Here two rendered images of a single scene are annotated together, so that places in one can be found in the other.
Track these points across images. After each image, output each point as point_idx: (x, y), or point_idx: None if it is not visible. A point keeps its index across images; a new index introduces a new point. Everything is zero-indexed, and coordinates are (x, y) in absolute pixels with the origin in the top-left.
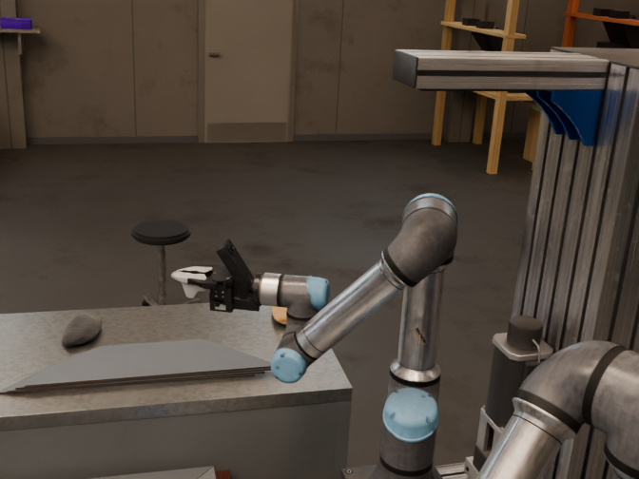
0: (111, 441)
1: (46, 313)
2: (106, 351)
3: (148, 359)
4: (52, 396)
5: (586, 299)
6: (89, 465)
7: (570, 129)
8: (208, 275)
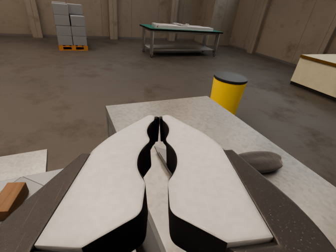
0: (153, 246)
1: (264, 138)
2: None
3: None
4: (161, 175)
5: None
6: (145, 240)
7: None
8: (195, 248)
